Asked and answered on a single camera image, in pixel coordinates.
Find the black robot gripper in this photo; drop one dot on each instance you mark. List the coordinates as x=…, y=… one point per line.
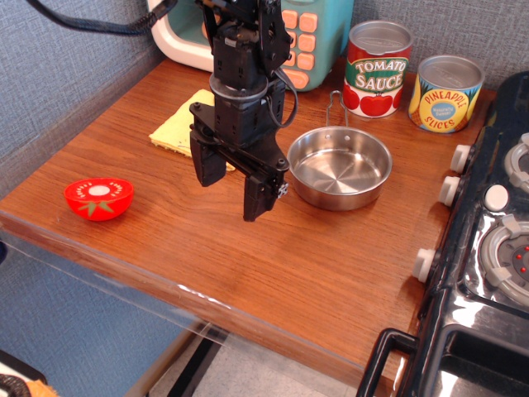
x=240, y=129

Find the red toy tomato half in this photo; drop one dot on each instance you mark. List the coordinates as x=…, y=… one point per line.
x=99, y=199

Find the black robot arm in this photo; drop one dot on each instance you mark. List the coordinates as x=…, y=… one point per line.
x=249, y=45

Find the stainless steel pot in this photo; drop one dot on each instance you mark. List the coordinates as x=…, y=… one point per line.
x=339, y=168

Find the tomato sauce can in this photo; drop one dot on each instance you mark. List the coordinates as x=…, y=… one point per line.
x=377, y=61

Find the yellow folded cloth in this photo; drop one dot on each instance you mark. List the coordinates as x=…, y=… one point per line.
x=174, y=133

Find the toy microwave teal and white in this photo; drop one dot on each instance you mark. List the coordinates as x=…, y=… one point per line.
x=319, y=30

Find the white stove knob bottom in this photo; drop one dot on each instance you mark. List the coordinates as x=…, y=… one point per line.
x=423, y=263

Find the white stove knob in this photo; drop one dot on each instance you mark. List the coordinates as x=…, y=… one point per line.
x=423, y=263
x=459, y=158
x=448, y=190

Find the white stove knob middle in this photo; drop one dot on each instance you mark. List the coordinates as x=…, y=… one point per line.
x=448, y=190

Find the white stove knob top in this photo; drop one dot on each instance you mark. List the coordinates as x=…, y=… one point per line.
x=459, y=158

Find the pineapple slices can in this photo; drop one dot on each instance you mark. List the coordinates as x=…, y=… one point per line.
x=445, y=93

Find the black toy stove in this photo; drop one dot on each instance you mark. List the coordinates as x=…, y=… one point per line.
x=472, y=338

